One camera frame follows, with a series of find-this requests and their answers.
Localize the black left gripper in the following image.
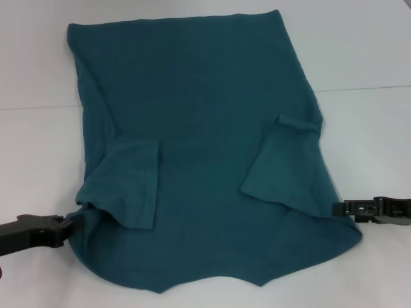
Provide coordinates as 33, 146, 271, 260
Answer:
0, 212, 83, 258

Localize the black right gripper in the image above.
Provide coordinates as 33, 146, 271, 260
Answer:
331, 196, 411, 226

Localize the teal blue shirt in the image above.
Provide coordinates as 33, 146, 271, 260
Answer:
66, 9, 364, 287

